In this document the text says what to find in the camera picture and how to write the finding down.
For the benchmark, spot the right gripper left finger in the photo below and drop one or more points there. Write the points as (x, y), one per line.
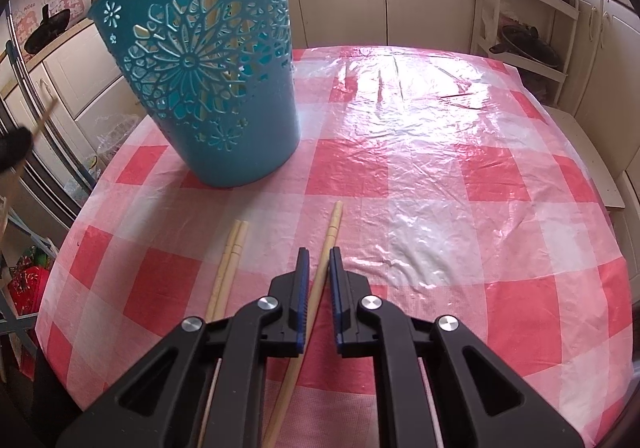
(202, 384)

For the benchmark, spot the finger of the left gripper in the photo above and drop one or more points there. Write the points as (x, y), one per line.
(14, 146)

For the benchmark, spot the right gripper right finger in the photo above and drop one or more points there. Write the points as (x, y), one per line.
(436, 382)

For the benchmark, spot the lone bamboo chopstick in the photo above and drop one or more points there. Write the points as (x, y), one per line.
(295, 366)

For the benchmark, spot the cream lower kitchen cabinets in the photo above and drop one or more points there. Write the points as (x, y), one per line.
(601, 92)

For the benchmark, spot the clear floral plastic container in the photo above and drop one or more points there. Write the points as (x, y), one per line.
(113, 131)

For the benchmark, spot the black wok on stove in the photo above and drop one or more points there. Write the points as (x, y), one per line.
(51, 26)

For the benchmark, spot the red floral bag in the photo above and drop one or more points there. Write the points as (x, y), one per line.
(29, 277)

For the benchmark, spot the pink checkered plastic tablecloth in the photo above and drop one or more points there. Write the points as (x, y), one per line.
(461, 197)

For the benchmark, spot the blue perforated plastic basket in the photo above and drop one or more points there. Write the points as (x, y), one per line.
(216, 76)

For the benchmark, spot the wooden stool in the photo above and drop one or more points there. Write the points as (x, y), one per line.
(587, 152)

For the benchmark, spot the black pan on rack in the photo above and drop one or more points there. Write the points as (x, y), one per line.
(525, 41)

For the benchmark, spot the white storage rack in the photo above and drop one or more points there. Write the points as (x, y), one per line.
(556, 24)

